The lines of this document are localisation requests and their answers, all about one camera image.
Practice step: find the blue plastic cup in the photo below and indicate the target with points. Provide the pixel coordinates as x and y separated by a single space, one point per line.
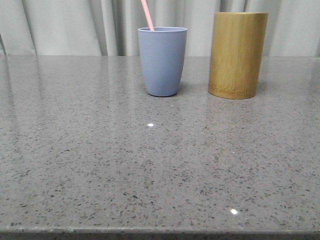
162 55

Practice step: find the bamboo wooden cylinder holder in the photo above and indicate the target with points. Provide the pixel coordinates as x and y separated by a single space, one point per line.
236 54

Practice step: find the grey pleated curtain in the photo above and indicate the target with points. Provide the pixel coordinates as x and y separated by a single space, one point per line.
110 27

